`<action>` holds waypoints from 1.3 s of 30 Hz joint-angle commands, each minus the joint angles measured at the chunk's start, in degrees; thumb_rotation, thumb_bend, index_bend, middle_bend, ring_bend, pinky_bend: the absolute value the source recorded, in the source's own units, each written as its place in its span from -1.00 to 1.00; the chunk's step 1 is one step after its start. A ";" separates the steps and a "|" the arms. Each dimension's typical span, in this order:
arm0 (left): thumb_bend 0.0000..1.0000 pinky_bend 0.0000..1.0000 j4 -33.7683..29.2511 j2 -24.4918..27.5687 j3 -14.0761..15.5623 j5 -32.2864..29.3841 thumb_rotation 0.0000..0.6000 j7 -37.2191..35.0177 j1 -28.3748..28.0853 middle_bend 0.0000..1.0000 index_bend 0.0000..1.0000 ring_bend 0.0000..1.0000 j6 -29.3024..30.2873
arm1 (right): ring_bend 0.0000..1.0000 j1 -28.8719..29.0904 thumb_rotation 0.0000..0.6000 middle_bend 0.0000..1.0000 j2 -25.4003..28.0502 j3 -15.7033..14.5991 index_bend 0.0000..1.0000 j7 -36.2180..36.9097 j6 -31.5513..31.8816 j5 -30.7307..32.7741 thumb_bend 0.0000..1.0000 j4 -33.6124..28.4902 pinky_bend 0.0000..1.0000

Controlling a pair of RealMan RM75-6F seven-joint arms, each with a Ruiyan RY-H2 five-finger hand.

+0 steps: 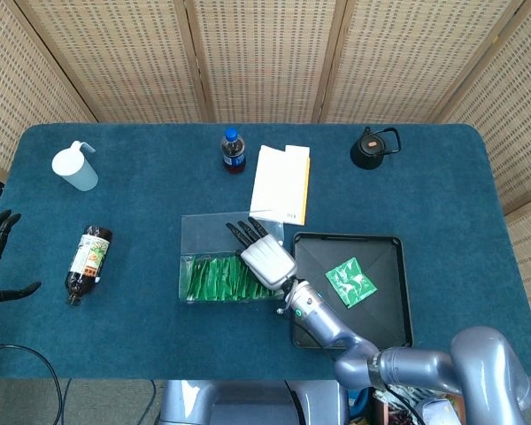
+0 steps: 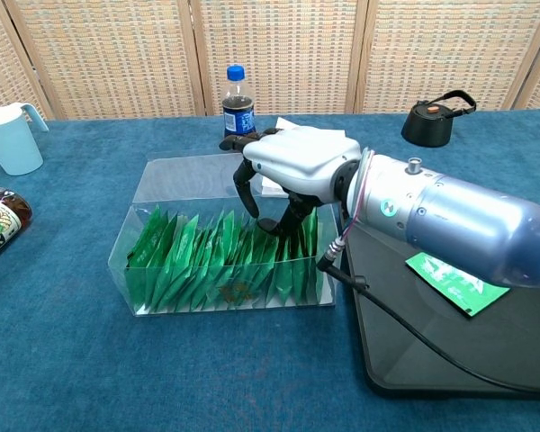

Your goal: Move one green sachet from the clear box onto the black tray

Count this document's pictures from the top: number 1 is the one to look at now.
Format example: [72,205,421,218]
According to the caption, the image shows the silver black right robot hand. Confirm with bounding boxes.
[224,216,298,290]

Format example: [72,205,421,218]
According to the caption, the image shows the cola bottle with blue cap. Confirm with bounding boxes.
[220,127,247,174]

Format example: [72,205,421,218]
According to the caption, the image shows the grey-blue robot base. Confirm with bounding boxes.
[158,379,350,425]

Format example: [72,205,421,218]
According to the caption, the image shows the white booklet with yellow edge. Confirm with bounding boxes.
[249,144,312,226]

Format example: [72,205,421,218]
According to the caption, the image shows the black rectangular tray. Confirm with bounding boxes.
[288,231,415,351]

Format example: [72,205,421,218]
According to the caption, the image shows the blue table cloth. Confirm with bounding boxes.
[0,122,531,382]

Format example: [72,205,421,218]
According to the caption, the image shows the black teapot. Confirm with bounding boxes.
[350,126,402,170]

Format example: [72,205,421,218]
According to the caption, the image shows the clear box of green packets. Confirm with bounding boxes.
[178,213,290,305]

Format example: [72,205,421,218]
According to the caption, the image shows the white plastic spout cup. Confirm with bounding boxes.
[50,140,99,192]

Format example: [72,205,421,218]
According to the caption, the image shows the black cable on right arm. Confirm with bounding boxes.
[275,282,300,317]

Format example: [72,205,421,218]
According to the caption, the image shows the brown bottle with printed label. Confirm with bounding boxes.
[65,225,114,306]

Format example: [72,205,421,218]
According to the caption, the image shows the green packet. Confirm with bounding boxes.
[325,256,378,310]

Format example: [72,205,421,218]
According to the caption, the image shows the woven wicker folding screen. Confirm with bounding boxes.
[0,0,531,331]

